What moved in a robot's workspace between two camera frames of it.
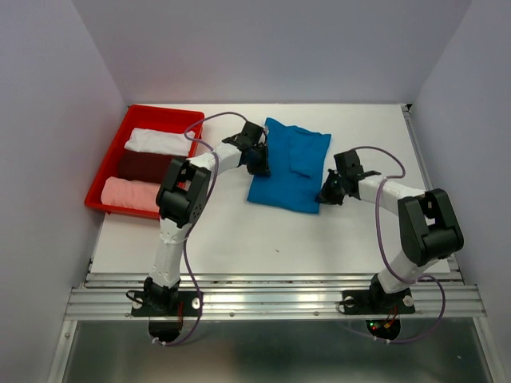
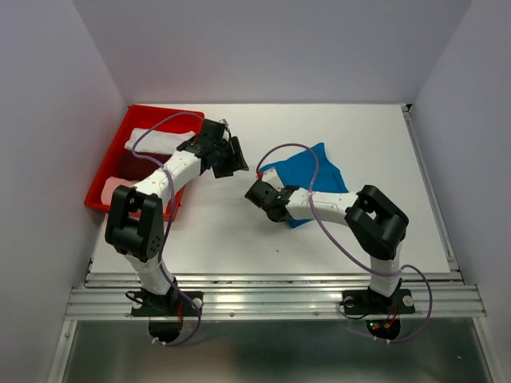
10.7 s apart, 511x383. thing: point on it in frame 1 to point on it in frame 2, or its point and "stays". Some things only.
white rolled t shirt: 173,143 stays
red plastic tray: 140,116 stays
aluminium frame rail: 109,295 stays
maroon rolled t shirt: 144,167 stays
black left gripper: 263,169 to 236,162
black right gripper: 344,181 to 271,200
